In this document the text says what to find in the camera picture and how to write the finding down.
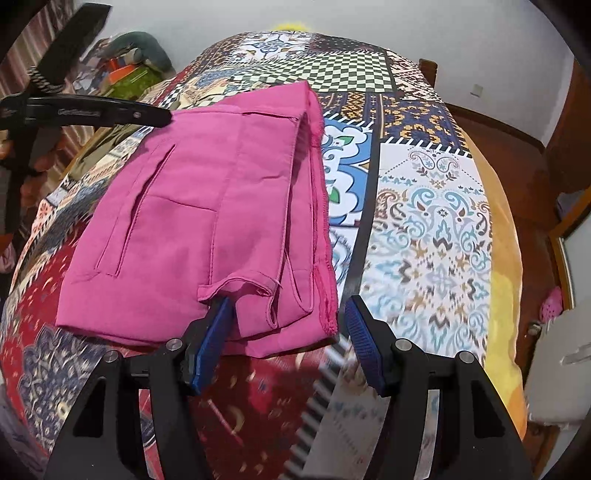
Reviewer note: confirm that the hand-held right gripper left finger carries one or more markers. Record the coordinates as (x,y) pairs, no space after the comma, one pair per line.
(212,341)

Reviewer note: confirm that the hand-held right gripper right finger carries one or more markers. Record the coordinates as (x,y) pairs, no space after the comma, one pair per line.
(364,341)

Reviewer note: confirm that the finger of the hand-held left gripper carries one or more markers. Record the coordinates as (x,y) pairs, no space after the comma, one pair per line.
(115,113)

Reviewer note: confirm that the pink pants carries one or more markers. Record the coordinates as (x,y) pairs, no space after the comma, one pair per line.
(184,207)

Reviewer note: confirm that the person's left hand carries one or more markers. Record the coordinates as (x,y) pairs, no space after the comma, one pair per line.
(46,160)

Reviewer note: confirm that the olive green shorts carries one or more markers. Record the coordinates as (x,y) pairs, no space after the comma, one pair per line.
(101,144)

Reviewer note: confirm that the green patterned bag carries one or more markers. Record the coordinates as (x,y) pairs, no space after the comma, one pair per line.
(134,84)

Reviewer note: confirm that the brown curtain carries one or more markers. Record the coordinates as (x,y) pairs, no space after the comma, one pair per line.
(32,41)

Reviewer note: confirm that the orange striped cloth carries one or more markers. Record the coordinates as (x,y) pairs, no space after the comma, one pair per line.
(121,71)

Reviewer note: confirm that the patchwork printed blanket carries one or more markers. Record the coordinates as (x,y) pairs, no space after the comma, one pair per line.
(415,230)

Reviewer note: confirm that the yellow blanket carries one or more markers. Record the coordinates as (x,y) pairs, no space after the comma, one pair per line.
(505,277)

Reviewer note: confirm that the pink slipper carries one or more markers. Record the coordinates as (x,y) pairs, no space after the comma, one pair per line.
(552,303)

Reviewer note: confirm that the yellow plush item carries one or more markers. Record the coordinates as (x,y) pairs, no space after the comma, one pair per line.
(292,26)

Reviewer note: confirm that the grey cloth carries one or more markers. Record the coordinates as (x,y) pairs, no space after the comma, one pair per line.
(575,204)

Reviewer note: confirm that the brown wooden door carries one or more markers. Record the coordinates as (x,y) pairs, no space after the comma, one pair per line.
(570,147)

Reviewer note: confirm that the white wall outlet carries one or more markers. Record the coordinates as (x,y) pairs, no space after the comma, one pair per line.
(476,90)

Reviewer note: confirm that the wooden bed post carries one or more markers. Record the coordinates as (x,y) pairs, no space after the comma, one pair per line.
(427,69)

